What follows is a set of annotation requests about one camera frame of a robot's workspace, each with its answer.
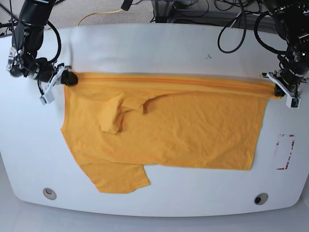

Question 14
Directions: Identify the right table cable grommet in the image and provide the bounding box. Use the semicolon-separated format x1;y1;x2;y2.
254;193;268;205

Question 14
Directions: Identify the left table cable grommet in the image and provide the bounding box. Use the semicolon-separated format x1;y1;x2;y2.
43;188;56;201

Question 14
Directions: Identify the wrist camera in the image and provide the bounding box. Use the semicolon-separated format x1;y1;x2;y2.
40;92;55;105
286;95;301;109

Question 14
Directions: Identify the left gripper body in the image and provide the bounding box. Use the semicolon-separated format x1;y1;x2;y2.
260;66;309;97

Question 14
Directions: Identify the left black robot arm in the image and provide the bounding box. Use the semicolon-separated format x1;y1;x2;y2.
253;0;309;98

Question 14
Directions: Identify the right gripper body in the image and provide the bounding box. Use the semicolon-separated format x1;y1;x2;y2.
27;58;71;96

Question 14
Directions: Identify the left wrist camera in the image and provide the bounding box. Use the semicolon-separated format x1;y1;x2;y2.
286;95;301;109

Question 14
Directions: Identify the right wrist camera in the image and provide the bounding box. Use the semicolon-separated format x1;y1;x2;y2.
40;92;55;105

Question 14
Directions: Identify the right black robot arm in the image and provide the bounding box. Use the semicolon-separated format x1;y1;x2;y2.
7;0;78;98

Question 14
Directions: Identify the red tape rectangle marking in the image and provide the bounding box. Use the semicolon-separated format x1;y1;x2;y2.
273;134;295;170

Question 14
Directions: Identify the table cable grommet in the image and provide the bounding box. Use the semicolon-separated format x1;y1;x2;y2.
43;188;56;201
254;193;268;205

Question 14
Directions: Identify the orange T-shirt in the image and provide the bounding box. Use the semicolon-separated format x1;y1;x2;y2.
61;72;275;193

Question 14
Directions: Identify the yellow floor cable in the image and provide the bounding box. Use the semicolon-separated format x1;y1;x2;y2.
77;9;123;26

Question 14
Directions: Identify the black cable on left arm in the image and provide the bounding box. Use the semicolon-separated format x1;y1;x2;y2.
217;0;248;54

